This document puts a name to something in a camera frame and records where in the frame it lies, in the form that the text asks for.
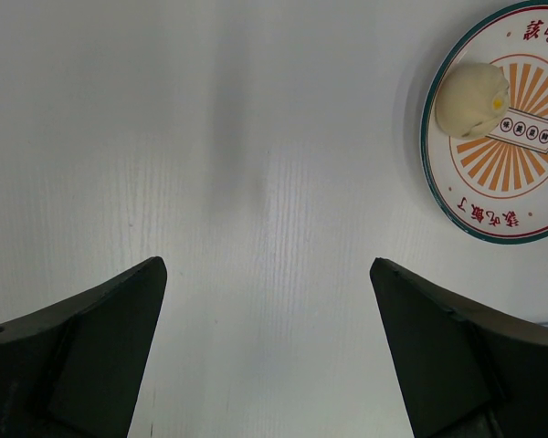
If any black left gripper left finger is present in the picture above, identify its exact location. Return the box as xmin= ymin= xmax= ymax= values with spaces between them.
xmin=0 ymin=256 xmax=167 ymax=437

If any round printed ceramic plate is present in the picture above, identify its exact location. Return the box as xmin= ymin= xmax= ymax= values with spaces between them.
xmin=419 ymin=1 xmax=548 ymax=245

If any white steamed bun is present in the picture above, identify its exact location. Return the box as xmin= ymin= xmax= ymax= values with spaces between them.
xmin=435 ymin=63 xmax=511 ymax=140

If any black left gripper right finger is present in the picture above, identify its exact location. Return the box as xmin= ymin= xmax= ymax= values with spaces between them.
xmin=370 ymin=258 xmax=548 ymax=437

